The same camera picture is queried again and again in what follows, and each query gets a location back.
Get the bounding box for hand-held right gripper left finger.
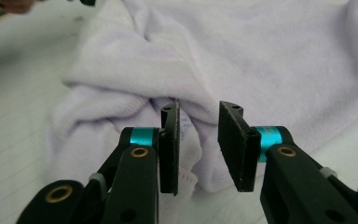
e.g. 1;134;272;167
119;102;181;196

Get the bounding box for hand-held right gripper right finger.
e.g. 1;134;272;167
217;101;295;193

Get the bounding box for lilac towel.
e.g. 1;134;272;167
45;0;358;200

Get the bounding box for white grid mat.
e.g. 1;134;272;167
0;0;358;224

